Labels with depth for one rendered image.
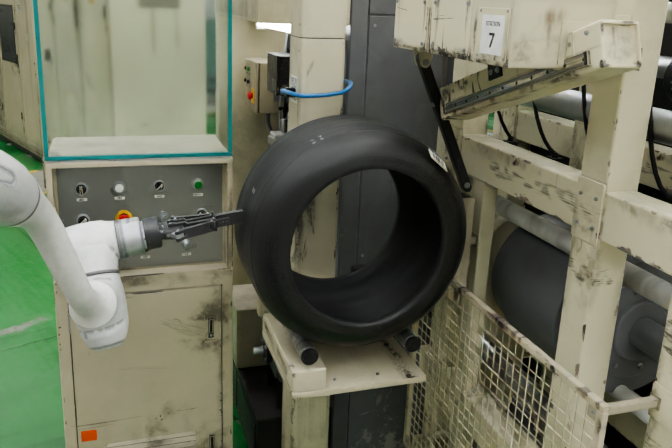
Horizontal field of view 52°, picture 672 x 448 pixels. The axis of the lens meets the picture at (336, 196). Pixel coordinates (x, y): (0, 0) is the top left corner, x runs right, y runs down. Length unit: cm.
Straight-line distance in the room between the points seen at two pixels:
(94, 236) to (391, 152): 70
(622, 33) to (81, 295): 118
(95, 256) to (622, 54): 118
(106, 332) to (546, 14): 114
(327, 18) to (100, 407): 144
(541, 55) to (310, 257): 94
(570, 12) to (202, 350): 157
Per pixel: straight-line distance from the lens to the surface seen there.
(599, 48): 145
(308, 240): 204
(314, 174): 159
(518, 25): 146
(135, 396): 247
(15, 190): 114
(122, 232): 165
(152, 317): 234
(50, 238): 138
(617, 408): 159
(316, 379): 180
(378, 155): 163
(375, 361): 196
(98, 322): 158
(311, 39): 193
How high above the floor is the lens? 175
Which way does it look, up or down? 16 degrees down
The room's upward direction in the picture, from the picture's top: 2 degrees clockwise
